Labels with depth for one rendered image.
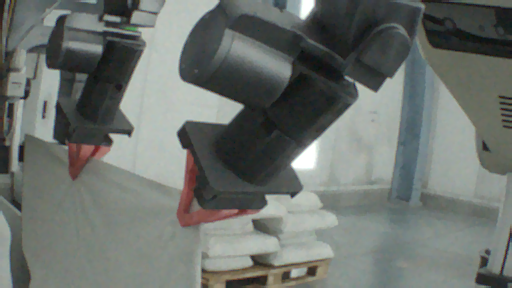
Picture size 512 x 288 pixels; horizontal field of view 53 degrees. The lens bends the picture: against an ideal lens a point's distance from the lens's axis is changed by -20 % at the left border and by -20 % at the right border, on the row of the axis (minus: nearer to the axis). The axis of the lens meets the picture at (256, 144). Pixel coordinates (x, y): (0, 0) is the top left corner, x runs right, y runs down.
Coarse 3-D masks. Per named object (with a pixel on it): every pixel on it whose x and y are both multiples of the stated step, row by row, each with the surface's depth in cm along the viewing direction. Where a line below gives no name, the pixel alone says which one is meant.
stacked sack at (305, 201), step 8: (304, 192) 431; (312, 192) 437; (280, 200) 412; (288, 200) 413; (296, 200) 418; (304, 200) 424; (312, 200) 430; (288, 208) 411; (296, 208) 417; (304, 208) 423; (312, 208) 430
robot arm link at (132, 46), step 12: (108, 36) 64; (120, 36) 66; (132, 36) 68; (108, 48) 66; (120, 48) 66; (132, 48) 66; (144, 48) 68; (108, 60) 66; (120, 60) 66; (132, 60) 67; (96, 72) 67; (108, 72) 67; (120, 72) 67; (132, 72) 69; (120, 84) 68
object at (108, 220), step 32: (32, 160) 87; (64, 160) 77; (96, 160) 70; (32, 192) 87; (64, 192) 77; (96, 192) 70; (128, 192) 63; (160, 192) 59; (32, 224) 87; (64, 224) 77; (96, 224) 70; (128, 224) 63; (160, 224) 59; (32, 256) 87; (64, 256) 77; (96, 256) 70; (128, 256) 63; (160, 256) 59; (192, 256) 55
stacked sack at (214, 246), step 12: (204, 240) 356; (216, 240) 360; (228, 240) 366; (240, 240) 370; (252, 240) 376; (264, 240) 383; (276, 240) 390; (204, 252) 351; (216, 252) 352; (228, 252) 360; (240, 252) 368; (252, 252) 374; (264, 252) 385
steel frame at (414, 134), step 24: (264, 0) 656; (288, 0) 654; (408, 72) 908; (432, 72) 890; (408, 96) 914; (432, 96) 897; (408, 120) 916; (408, 144) 914; (408, 168) 911; (408, 192) 908
